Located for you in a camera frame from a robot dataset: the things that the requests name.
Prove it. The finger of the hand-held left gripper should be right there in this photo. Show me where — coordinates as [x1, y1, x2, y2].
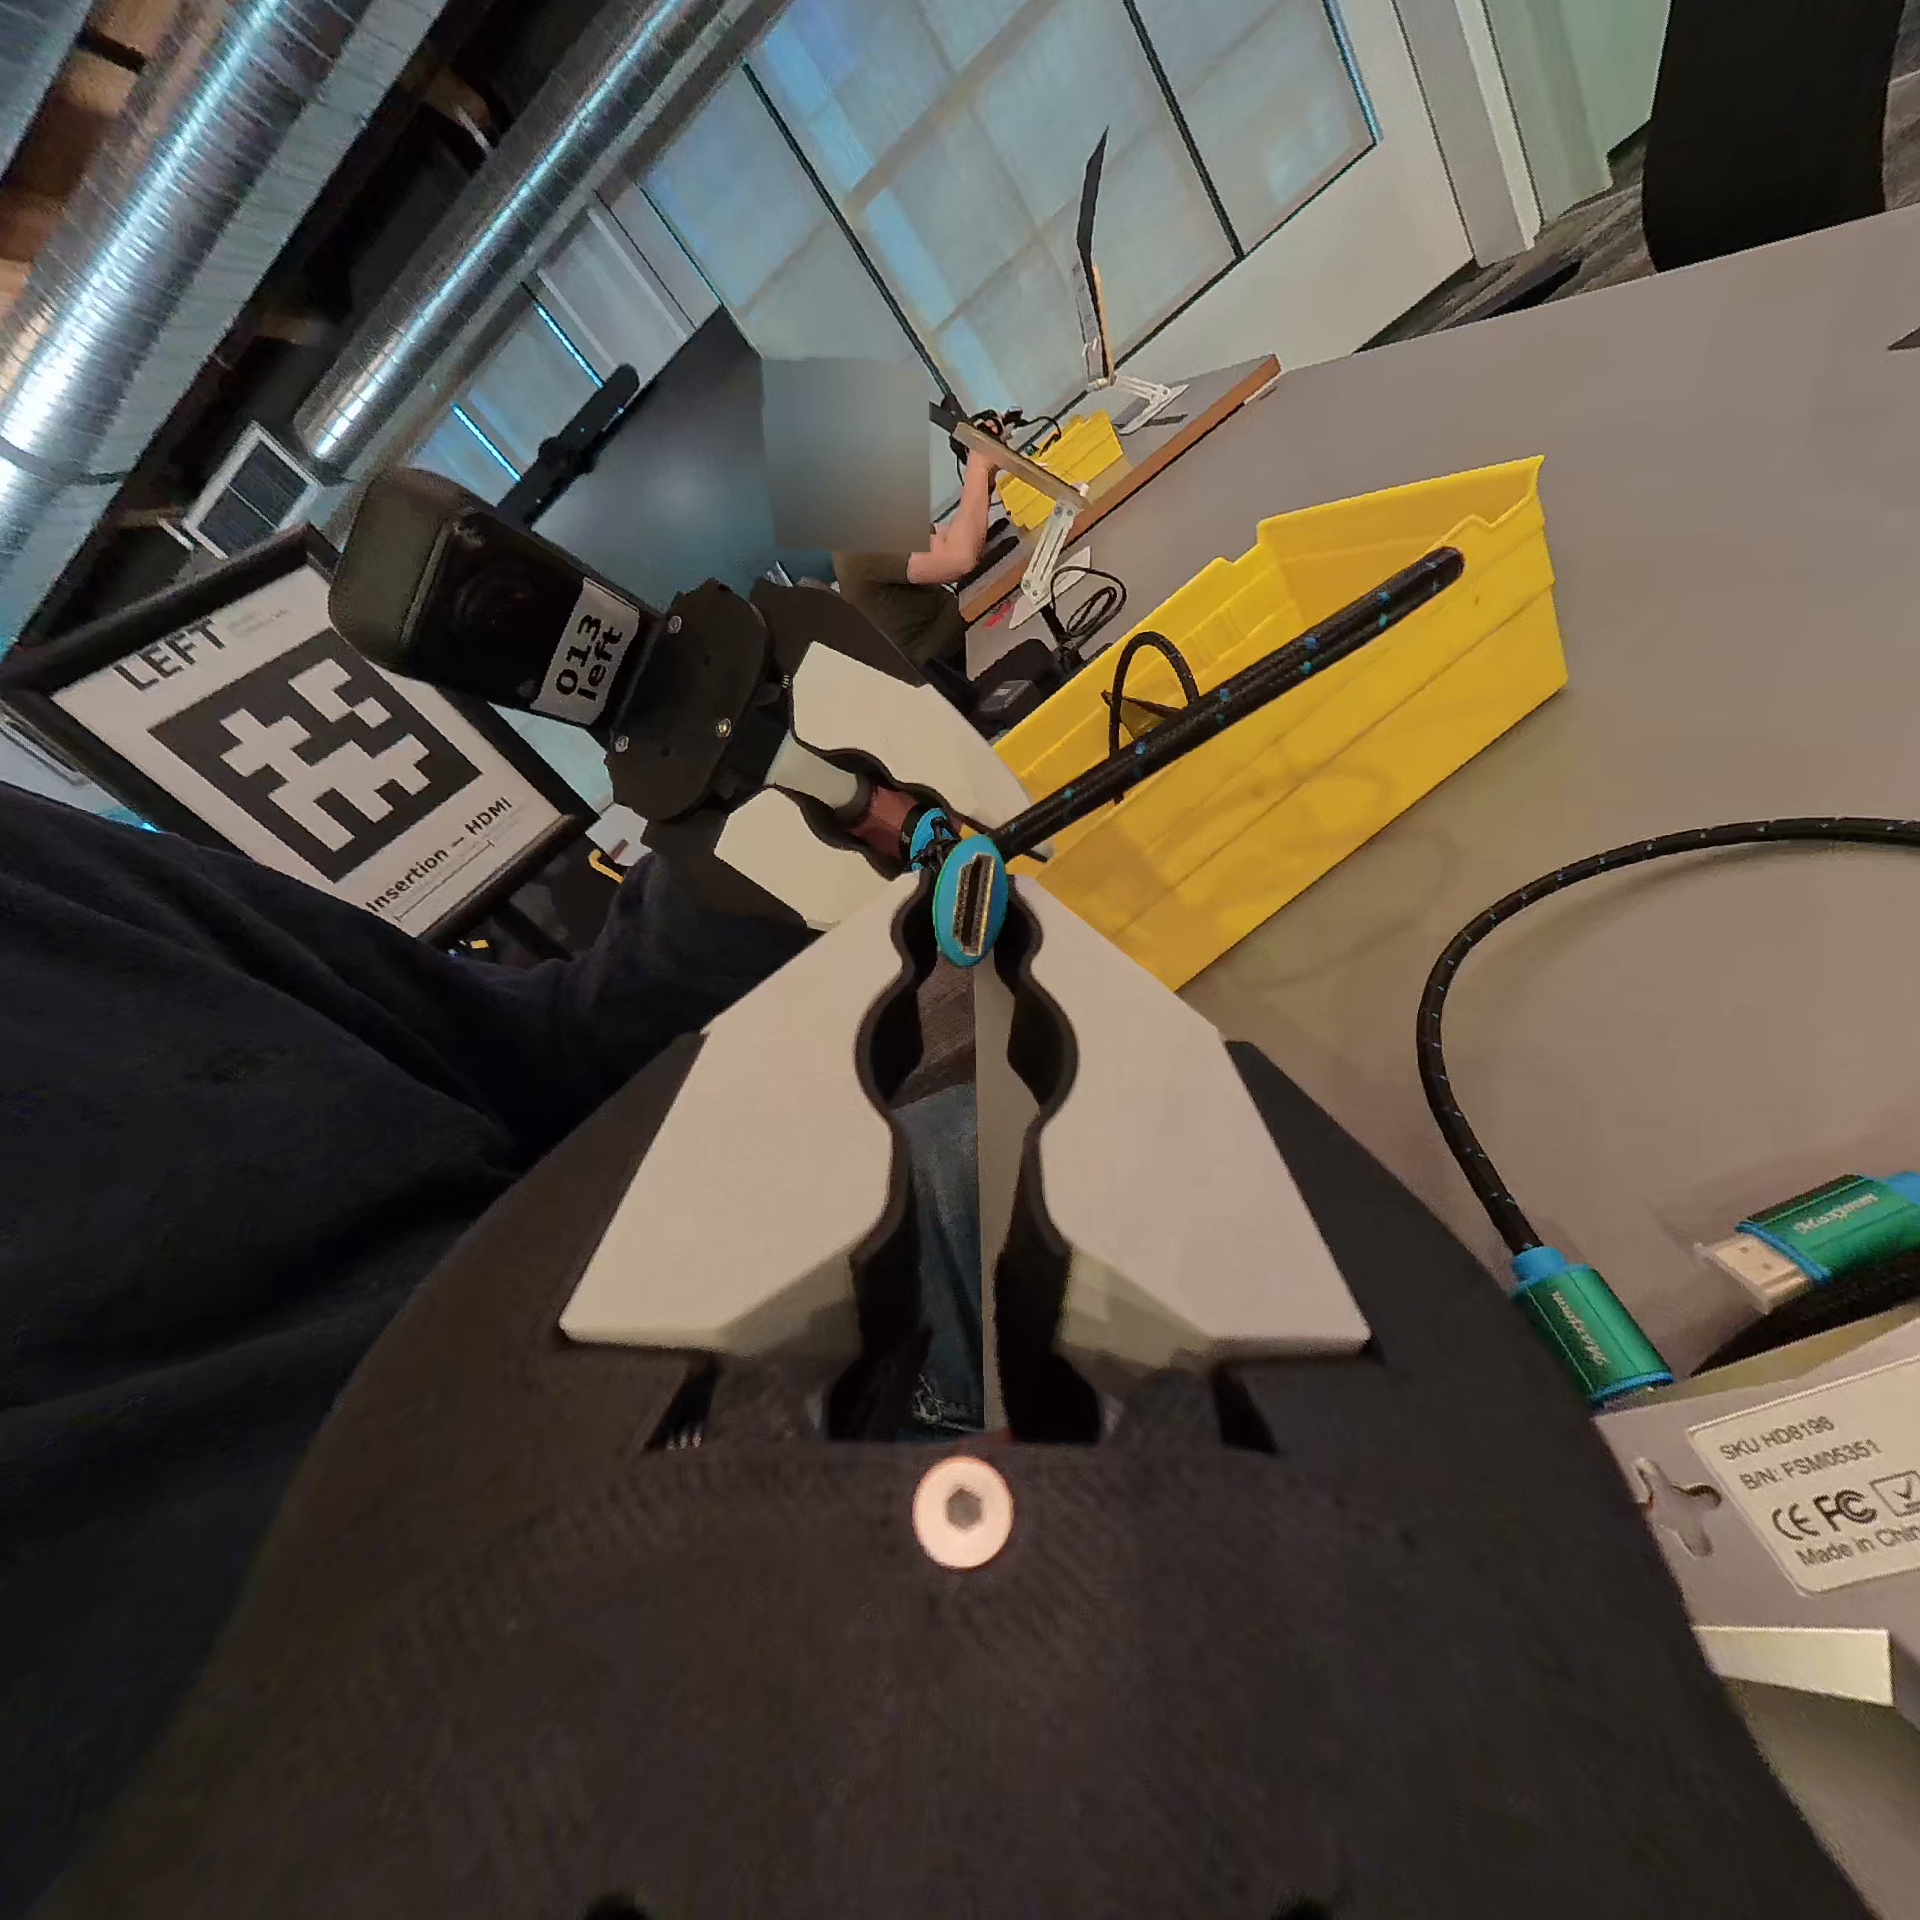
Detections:
[710, 786, 906, 933]
[786, 642, 1055, 865]

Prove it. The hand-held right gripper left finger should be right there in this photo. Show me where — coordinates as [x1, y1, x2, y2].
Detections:
[558, 874, 924, 1443]

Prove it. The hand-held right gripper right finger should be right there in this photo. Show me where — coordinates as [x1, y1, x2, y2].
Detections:
[991, 877, 1373, 1443]

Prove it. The thin braided hdmi cable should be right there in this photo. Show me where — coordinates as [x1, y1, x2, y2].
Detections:
[1418, 813, 1920, 1408]
[902, 545, 1467, 971]

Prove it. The yellow plastic bin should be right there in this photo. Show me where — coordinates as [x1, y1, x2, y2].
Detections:
[989, 455, 1567, 994]

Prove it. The white hdmi switch box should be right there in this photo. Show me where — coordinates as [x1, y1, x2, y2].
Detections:
[1590, 1343, 1920, 1709]

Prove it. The person's left forearm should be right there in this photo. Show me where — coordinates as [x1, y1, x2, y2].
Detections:
[0, 780, 818, 1202]

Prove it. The black monitor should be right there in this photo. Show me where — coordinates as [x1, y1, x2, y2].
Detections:
[562, 307, 782, 601]

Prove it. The person's jeans leg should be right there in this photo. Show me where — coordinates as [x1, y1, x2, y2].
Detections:
[900, 1089, 987, 1433]

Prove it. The black webcam bar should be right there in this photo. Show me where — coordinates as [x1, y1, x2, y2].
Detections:
[510, 364, 644, 513]

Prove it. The small yellow bin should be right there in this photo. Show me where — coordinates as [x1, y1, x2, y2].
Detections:
[996, 411, 1124, 530]

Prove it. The framed black white marker sign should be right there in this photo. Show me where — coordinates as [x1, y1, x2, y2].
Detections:
[0, 527, 594, 947]

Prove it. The wood edged table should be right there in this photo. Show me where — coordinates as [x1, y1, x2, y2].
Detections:
[959, 354, 1285, 625]

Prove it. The air vent grille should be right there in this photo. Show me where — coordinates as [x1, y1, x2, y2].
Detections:
[180, 421, 324, 561]

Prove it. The thin black tilted panel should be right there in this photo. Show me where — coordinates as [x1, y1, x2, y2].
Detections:
[1070, 124, 1190, 442]

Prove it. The person's dark sweater torso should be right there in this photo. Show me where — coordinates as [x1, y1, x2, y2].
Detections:
[0, 1050, 529, 1920]

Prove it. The black office chair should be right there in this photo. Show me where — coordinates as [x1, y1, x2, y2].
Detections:
[1642, 0, 1905, 274]

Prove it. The silver ventilation duct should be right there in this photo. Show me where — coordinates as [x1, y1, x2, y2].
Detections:
[292, 0, 798, 472]
[0, 0, 396, 482]

